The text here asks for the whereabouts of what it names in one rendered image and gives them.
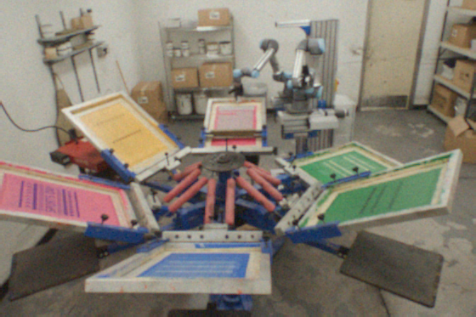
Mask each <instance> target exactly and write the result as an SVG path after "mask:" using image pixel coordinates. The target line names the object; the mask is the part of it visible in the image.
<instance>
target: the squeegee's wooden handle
mask: <svg viewBox="0 0 476 317"><path fill-rule="evenodd" d="M211 134H213V137H222V136H253V137H254V134H256V128H254V129H211Z"/></svg>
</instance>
